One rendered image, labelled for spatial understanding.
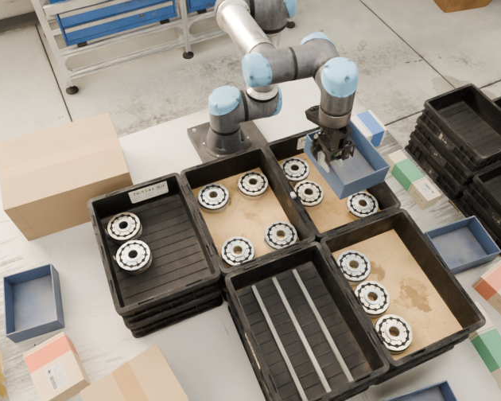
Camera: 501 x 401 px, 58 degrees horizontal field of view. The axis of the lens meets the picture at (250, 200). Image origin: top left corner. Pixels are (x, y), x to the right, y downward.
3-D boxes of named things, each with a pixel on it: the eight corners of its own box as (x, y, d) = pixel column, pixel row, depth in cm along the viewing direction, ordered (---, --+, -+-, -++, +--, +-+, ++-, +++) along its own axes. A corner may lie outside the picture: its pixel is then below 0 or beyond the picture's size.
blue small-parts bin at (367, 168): (303, 150, 135) (305, 134, 129) (345, 134, 139) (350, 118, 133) (339, 200, 125) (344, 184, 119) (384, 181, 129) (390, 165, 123)
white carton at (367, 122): (365, 125, 191) (370, 109, 183) (381, 144, 185) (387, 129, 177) (324, 140, 186) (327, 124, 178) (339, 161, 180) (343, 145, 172)
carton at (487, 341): (518, 381, 133) (528, 376, 128) (500, 389, 132) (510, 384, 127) (469, 307, 146) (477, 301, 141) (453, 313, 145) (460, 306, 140)
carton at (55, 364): (91, 385, 131) (83, 379, 125) (51, 410, 128) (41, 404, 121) (71, 339, 139) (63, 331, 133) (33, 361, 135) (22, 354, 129)
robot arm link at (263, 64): (200, -20, 129) (250, 55, 94) (238, -25, 131) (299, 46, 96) (204, 21, 137) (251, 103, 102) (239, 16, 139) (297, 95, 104)
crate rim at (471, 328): (316, 243, 135) (317, 239, 133) (401, 210, 142) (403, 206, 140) (390, 371, 115) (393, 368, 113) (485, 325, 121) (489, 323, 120)
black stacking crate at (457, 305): (313, 258, 143) (318, 240, 134) (393, 227, 150) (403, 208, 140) (381, 379, 123) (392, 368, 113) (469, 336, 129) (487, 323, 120)
